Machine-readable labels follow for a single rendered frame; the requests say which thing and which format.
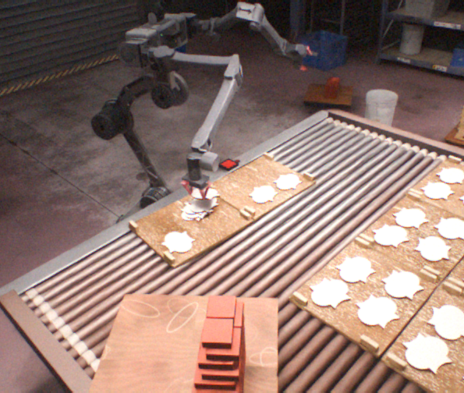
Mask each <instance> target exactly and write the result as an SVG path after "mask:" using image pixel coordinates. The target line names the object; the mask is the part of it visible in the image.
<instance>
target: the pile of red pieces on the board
mask: <svg viewBox="0 0 464 393"><path fill-rule="evenodd" d="M243 310H244V303H243V302H236V296H209V300H208V305H207V313H206V317H205V320H204V328H202V333H201V339H200V346H199V351H198V356H197V365H196V370H195V375H194V379H193V388H192V392H191V393H243V387H244V377H245V366H246V343H245V340H246V339H245V324H244V320H245V317H244V313H243Z"/></svg>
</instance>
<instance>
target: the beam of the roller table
mask: <svg viewBox="0 0 464 393"><path fill-rule="evenodd" d="M327 118H328V112H326V111H323V110H321V111H320V112H318V113H316V114H314V115H312V116H310V117H309V118H307V119H305V120H303V121H302V122H299V123H298V124H296V125H294V126H292V127H291V128H289V129H287V130H285V131H284V132H282V133H279V134H278V135H276V136H274V137H272V138H270V139H269V140H267V141H265V142H263V143H262V144H260V145H258V146H256V147H255V148H253V149H251V150H248V151H247V152H246V153H244V154H241V155H239V156H238V157H237V158H234V159H233V161H235V160H240V162H239V166H238V167H236V168H234V169H233V170H231V171H229V172H228V171H226V170H224V169H223V168H220V167H218V169H217V171H216V172H209V173H207V174H206V175H207V176H210V180H209V182H211V183H213V182H215V181H217V180H219V179H220V178H222V177H224V176H226V175H228V174H230V173H232V172H234V171H236V170H238V169H240V168H242V167H244V166H246V165H248V164H249V163H251V162H253V161H255V160H257V159H258V158H261V157H262V156H264V153H269V152H271V151H272V150H274V149H276V148H277V147H280V146H281V145H282V144H284V143H286V142H288V141H290V140H291V139H293V138H295V137H297V136H298V135H300V134H301V133H304V132H306V131H307V130H308V129H311V128H312V127H314V126H316V125H317V124H319V123H321V122H323V121H324V120H325V119H327ZM187 196H189V193H188V191H187V190H186V189H185V188H184V187H182V188H181V189H178V190H176V191H175V192H174V193H171V194H169V195H167V196H166V197H164V198H162V199H160V200H159V201H157V202H155V203H153V204H151V205H150V206H148V207H145V208H144V209H143V210H141V211H138V212H137V213H135V214H133V215H131V216H130V217H128V218H126V219H124V220H122V221H121V222H119V223H117V224H115V225H113V226H112V227H110V228H108V229H106V230H104V231H103V232H101V233H99V234H97V235H95V236H94V237H92V238H90V239H88V240H87V241H85V242H83V243H81V244H79V245H78V246H75V247H73V248H72V249H71V250H68V251H66V252H64V253H63V254H61V255H59V256H57V257H56V258H54V259H52V260H50V261H48V262H47V263H45V264H42V265H41V266H40V267H37V268H35V269H34V270H32V271H30V272H28V273H27V274H25V275H23V276H21V277H20V278H17V279H16V280H14V281H12V282H10V283H9V284H7V285H5V286H3V287H1V288H0V296H2V295H4V294H6V293H7V292H9V291H11V290H13V289H14V290H15V291H16V293H17V294H18V295H19V296H21V295H23V294H25V293H26V292H27V291H28V290H30V289H34V288H36V287H37V286H39V285H41V284H42V283H44V282H46V281H47V280H49V279H51V278H53V277H54V276H56V275H57V274H60V273H62V272H63V271H65V270H66V269H68V268H70V267H72V266H73V265H75V264H77V263H79V262H80V261H81V260H84V259H86V258H87V257H89V256H91V255H92V254H94V253H96V252H97V251H99V250H101V249H103V248H105V247H106V246H108V245H110V244H112V243H113V242H115V241H116V240H118V239H121V238H122V237H123V236H125V235H127V234H129V233H131V230H130V229H129V227H128V225H129V221H131V220H132V221H134V222H135V221H138V220H140V219H141V218H144V217H146V216H148V215H149V214H152V213H154V212H155V211H158V210H160V209H162V208H163V207H166V206H168V205H169V204H172V203H174V202H176V201H178V200H181V199H182V198H184V197H187ZM0 308H1V310H2V311H3V312H4V310H3V309H2V306H1V304H0ZM4 313H5V312H4Z"/></svg>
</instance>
